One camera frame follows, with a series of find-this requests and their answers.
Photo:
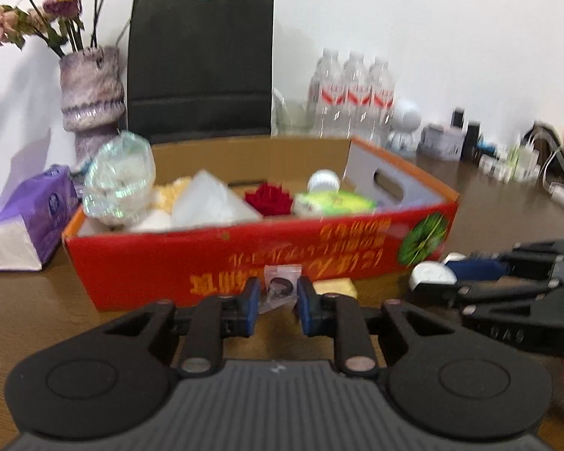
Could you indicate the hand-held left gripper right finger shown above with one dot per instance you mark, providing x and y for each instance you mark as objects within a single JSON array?
[{"x": 305, "y": 307}]

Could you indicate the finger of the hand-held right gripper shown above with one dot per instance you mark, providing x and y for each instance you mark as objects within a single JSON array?
[
  {"x": 498, "y": 291},
  {"x": 479, "y": 270}
]

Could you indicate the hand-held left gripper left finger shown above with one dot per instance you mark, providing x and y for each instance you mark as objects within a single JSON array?
[{"x": 251, "y": 307}]

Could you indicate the small clear zip bag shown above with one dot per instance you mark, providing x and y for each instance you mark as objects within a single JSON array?
[{"x": 279, "y": 286}]

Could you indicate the white round lid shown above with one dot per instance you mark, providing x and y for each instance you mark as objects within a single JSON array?
[{"x": 427, "y": 275}]

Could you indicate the red cardboard box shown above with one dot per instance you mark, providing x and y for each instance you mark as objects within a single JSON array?
[{"x": 169, "y": 263}]

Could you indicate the green snack packet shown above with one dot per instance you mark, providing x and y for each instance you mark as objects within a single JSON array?
[{"x": 333, "y": 203}]

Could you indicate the white plastic jar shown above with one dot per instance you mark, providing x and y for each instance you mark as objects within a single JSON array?
[{"x": 211, "y": 206}]

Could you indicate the red fabric flower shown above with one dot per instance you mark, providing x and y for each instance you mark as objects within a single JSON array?
[{"x": 269, "y": 199}]

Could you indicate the white ribbed cap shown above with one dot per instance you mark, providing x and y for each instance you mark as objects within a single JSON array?
[{"x": 324, "y": 181}]

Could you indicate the white and yellow plush toy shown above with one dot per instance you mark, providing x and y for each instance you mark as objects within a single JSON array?
[{"x": 164, "y": 197}]

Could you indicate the clear plastic bag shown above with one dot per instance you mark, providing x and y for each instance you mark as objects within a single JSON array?
[{"x": 117, "y": 178}]

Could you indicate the clutter of small desk items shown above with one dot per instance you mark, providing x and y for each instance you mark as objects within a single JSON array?
[{"x": 552, "y": 143}]

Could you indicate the clear acrylic container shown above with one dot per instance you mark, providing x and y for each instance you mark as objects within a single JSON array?
[{"x": 291, "y": 115}]

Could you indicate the pale yellow block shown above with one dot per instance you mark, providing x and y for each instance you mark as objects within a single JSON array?
[{"x": 336, "y": 287}]

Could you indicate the white power strip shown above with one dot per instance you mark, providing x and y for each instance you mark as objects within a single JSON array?
[{"x": 493, "y": 167}]

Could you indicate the small pale green bottle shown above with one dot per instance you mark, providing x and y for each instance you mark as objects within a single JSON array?
[{"x": 514, "y": 157}]

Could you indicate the white rectangular case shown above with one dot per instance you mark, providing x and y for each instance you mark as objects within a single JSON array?
[{"x": 442, "y": 143}]

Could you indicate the small black box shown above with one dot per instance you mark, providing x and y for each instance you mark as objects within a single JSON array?
[{"x": 458, "y": 117}]

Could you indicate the white round robot speaker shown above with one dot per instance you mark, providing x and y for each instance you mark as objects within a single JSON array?
[{"x": 405, "y": 122}]

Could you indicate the clear water bottle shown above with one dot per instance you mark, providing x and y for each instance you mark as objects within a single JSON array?
[
  {"x": 381, "y": 101},
  {"x": 326, "y": 94},
  {"x": 356, "y": 98}
]

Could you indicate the purple tissue pack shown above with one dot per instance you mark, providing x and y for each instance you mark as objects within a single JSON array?
[{"x": 23, "y": 225}]

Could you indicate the black paper bag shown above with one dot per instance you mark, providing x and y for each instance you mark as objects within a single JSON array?
[{"x": 199, "y": 65}]

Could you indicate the purple ceramic vase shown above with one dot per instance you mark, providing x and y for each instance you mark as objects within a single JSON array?
[{"x": 91, "y": 94}]

